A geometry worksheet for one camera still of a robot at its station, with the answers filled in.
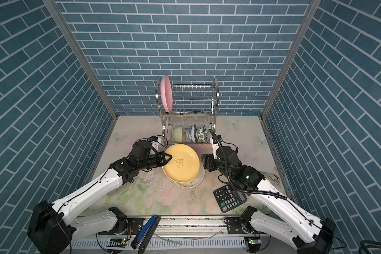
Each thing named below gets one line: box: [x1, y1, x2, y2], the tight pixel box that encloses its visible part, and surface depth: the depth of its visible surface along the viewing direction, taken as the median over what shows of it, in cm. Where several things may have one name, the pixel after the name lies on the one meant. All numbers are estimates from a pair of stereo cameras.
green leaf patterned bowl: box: [196, 124, 208, 143], surface depth 96 cm
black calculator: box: [213, 184, 248, 214], surface depth 82 cm
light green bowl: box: [172, 125, 184, 143], surface depth 96 cm
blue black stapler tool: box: [130, 214, 161, 254], surface depth 72 cm
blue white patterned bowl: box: [186, 124, 198, 143], surface depth 96 cm
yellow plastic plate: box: [161, 143, 201, 184], surface depth 81 cm
